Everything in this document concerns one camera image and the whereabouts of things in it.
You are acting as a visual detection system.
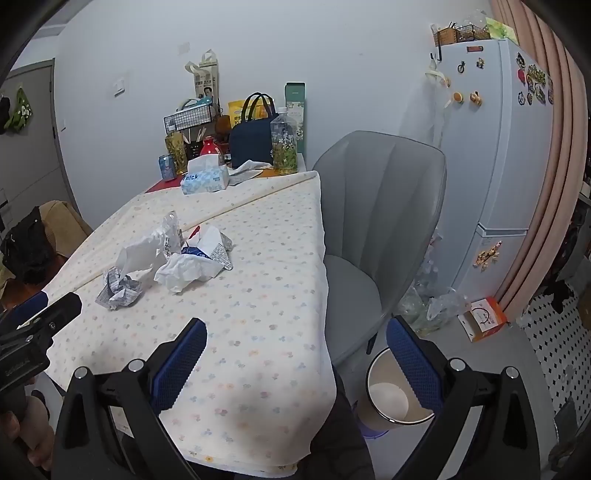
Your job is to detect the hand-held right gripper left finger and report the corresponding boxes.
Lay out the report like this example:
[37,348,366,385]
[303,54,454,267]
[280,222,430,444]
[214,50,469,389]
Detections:
[51,318,208,480]

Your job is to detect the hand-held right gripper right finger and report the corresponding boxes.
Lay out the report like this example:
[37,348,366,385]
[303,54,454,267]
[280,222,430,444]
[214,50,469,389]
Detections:
[385,315,561,480]

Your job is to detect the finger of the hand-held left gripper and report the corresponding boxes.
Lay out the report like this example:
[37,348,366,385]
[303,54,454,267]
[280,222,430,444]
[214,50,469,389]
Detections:
[21,292,83,344]
[0,291,49,329]

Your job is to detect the white trash bin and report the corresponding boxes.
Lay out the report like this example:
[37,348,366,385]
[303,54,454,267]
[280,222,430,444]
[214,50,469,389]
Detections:
[366,347,437,432]

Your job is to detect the printed paper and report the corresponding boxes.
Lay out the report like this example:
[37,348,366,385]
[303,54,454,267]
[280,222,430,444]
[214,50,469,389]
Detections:
[95,267,143,311]

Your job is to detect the white tissue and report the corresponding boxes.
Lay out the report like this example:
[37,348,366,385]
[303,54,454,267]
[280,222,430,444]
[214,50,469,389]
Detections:
[154,253,222,294]
[115,226,169,284]

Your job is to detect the foil wrapper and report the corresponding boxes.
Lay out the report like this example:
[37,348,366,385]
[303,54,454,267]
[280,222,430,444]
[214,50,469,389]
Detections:
[212,231,234,270]

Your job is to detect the white wrapper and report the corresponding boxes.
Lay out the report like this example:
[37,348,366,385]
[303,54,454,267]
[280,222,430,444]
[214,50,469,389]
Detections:
[185,224,222,264]

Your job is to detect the person's left hand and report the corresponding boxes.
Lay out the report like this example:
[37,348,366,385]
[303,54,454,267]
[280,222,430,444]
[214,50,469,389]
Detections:
[0,391,55,468]

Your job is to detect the black bag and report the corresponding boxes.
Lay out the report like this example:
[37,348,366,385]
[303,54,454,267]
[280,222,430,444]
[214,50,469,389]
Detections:
[0,206,56,284]

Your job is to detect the clear plastic bag pile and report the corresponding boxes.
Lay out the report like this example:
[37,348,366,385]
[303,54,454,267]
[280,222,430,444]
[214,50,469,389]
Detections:
[399,231,469,335]

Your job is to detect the orange white cardboard box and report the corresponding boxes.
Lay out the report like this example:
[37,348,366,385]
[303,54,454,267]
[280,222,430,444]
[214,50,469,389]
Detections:
[458,296,509,342]

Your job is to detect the brown chair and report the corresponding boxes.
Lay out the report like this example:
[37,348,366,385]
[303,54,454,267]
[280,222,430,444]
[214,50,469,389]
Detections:
[39,200,93,259]

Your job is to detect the floral white tablecloth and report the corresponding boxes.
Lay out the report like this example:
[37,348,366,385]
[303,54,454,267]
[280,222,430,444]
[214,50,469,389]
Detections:
[41,171,338,478]

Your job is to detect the person's dark pants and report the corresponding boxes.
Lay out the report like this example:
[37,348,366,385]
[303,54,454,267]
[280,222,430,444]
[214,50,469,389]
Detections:
[309,369,376,480]

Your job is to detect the yellow figure fridge magnet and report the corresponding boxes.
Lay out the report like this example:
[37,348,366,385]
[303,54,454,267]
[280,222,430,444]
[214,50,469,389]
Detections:
[475,240,504,268]

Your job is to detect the black white dotted mat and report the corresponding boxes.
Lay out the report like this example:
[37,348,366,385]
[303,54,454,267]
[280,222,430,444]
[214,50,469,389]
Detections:
[522,281,591,425]

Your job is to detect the grey door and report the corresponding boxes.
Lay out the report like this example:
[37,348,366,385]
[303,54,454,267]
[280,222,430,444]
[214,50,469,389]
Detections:
[0,60,77,217]

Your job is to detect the grey upholstered chair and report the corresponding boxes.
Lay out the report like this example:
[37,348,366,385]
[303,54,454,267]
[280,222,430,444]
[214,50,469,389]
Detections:
[311,130,448,367]

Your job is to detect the black cloth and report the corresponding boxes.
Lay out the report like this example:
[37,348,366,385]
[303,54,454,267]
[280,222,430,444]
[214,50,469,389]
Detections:
[547,277,583,329]

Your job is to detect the blue white tissue box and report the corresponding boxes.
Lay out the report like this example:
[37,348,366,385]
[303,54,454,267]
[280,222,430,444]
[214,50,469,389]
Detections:
[180,154,230,195]

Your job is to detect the green hanging cloth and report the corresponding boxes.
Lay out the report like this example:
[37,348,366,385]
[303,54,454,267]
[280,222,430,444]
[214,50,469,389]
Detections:
[4,87,35,132]

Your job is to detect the loose white papers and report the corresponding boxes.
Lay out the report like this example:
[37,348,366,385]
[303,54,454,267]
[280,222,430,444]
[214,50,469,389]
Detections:
[226,160,273,185]

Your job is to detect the black pen cup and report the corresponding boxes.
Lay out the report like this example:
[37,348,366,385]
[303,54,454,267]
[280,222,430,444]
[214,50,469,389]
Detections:
[185,129,206,160]

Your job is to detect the red bottle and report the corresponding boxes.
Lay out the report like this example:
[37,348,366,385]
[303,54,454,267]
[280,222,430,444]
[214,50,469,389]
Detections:
[200,136,225,164]

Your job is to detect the white refrigerator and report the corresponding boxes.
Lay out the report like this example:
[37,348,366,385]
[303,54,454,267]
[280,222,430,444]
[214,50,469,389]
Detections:
[431,39,555,301]

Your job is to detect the navy lunch bag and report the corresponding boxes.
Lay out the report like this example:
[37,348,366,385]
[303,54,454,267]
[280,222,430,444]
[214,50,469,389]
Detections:
[229,92,278,169]

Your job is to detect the clear plastic drink bottle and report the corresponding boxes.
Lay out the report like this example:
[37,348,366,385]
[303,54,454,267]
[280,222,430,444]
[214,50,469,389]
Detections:
[270,107,298,175]

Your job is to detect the yellow snack packet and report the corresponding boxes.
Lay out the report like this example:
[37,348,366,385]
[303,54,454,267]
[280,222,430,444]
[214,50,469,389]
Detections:
[228,99,275,121]

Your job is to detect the white printed paper bag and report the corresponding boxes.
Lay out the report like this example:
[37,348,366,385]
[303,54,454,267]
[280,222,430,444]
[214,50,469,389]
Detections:
[185,48,220,104]

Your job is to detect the white hanging bag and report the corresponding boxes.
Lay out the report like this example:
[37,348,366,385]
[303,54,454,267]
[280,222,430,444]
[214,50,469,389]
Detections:
[425,62,451,144]

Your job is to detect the tall green box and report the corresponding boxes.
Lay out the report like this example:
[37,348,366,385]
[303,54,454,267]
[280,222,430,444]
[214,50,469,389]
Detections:
[285,82,307,154]

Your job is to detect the cluster of fridge magnets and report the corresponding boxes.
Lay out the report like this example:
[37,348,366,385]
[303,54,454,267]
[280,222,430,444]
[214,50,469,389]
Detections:
[515,52,555,107]

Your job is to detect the green paper box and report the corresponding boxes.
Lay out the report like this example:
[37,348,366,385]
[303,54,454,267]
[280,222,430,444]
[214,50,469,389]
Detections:
[485,17,520,47]

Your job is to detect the black wire basket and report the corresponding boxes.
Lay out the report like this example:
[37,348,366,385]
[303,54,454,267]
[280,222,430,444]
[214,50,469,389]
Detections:
[163,102,220,136]

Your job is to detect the dark wire basket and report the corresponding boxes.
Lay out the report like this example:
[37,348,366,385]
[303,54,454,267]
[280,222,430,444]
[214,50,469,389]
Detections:
[455,23,492,43]

